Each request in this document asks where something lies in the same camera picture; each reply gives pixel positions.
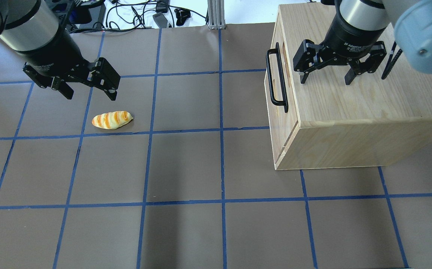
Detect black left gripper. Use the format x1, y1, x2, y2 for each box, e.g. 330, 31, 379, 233
16, 29, 121, 101

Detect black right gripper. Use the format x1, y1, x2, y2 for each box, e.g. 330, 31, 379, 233
293, 13, 387, 85

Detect black drawer handle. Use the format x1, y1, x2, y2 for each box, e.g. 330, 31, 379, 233
266, 42, 289, 113

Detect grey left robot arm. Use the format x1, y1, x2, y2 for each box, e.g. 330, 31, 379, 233
0, 0, 120, 101

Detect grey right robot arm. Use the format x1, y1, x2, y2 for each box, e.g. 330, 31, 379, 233
293, 0, 432, 85

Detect wooden drawer cabinet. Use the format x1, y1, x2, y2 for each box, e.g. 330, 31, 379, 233
264, 2, 432, 170

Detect toy bread loaf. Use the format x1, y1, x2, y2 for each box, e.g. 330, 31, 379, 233
91, 111, 134, 130

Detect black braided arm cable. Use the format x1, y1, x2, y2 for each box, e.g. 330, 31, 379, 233
381, 41, 403, 80

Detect black cables and adapters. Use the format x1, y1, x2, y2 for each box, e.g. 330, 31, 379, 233
49, 0, 209, 33

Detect aluminium frame post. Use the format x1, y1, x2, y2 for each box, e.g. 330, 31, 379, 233
206, 0, 226, 30

